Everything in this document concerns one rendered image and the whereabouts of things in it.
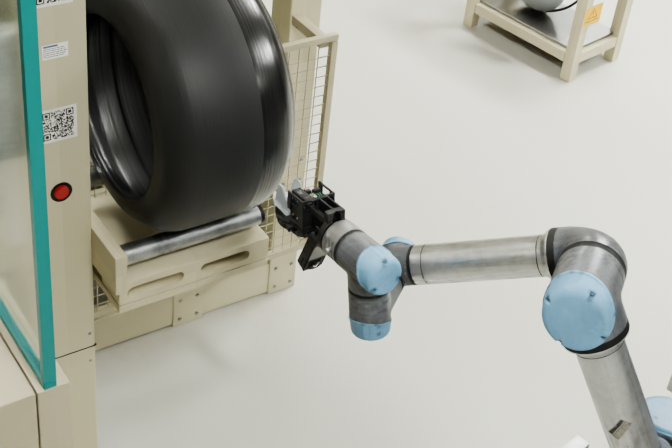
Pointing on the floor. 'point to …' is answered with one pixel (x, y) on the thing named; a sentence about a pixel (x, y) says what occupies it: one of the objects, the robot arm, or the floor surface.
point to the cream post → (74, 72)
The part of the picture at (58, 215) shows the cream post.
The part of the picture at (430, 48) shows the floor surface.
